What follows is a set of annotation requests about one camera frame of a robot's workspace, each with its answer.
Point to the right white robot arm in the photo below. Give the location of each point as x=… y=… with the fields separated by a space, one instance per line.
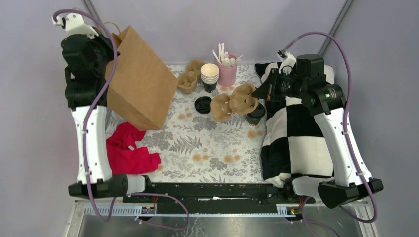
x=351 y=181

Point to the pink straw holder cup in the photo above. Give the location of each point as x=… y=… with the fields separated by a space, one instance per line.
x=227 y=75

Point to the wrapped paper straws bundle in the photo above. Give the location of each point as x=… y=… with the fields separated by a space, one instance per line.
x=225 y=58

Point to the floral table mat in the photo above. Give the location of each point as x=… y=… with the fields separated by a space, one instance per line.
x=194 y=148

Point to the red cloth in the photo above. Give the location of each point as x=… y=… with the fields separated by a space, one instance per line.
x=125 y=157

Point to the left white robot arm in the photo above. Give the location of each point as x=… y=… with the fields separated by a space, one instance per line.
x=87 y=53

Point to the black paper coffee cup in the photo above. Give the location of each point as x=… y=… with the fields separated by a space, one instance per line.
x=253 y=121

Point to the stack of paper cups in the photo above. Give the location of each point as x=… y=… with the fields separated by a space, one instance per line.
x=209 y=76

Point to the stack of black lids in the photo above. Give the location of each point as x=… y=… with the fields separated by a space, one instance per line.
x=202 y=105

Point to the black white checkered pillow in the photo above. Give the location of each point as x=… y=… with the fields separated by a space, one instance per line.
x=293 y=144

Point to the black cup lid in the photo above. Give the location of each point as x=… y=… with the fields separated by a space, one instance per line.
x=259 y=112

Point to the brown cardboard cup carrier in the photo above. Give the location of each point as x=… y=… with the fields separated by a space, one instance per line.
x=188 y=80

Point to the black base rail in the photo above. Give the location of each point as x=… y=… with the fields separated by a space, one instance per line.
x=216 y=198

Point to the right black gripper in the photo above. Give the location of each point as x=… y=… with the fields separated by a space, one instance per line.
x=267 y=90

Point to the brown paper bag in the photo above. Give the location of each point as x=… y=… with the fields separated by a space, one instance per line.
x=142 y=87

